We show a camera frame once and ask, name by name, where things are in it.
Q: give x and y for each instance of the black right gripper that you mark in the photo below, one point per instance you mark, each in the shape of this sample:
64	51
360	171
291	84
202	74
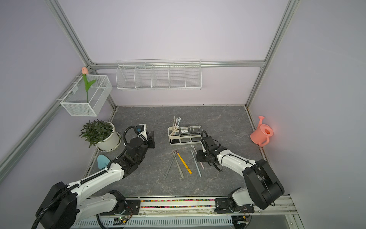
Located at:
198	156

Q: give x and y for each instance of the white wire basket long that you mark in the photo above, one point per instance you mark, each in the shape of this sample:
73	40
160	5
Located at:
165	74

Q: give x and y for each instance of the pink watering can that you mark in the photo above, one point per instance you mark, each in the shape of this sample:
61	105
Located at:
261	136

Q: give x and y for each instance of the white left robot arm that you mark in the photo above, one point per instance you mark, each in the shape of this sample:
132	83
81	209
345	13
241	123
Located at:
66	204

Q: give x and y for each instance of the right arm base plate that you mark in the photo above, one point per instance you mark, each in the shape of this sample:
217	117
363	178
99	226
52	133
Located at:
226	205

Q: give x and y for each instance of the potted green plant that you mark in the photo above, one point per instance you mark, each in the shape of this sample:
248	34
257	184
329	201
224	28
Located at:
101	134

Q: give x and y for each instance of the yellow toothbrush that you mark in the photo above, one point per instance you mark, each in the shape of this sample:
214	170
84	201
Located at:
184	163

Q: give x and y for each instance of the white toothbrush holder caddy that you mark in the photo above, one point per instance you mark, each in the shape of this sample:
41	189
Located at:
185	136

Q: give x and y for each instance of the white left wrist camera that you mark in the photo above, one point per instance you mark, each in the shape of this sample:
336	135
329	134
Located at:
142	130

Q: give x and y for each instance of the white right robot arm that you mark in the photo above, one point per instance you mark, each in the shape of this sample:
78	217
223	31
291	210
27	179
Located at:
263	187

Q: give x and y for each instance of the teal garden trowel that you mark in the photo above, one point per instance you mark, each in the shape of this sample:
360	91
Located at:
102	161

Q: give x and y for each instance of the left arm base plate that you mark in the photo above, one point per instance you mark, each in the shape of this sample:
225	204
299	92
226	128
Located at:
128	207

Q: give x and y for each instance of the pink artificial tulip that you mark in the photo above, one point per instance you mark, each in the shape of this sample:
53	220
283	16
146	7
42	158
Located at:
87	83

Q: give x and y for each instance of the white mesh basket small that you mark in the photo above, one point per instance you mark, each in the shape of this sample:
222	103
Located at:
75	100

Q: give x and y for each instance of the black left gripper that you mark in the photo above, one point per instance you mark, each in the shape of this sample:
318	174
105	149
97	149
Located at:
150	140

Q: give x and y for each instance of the white vented cable duct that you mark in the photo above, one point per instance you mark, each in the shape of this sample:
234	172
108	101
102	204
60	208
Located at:
167	222

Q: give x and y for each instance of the light blue toothbrush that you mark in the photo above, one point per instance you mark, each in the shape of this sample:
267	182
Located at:
175	123

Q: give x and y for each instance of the teal thin toothbrush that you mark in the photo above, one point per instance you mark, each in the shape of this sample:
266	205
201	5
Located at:
195	162

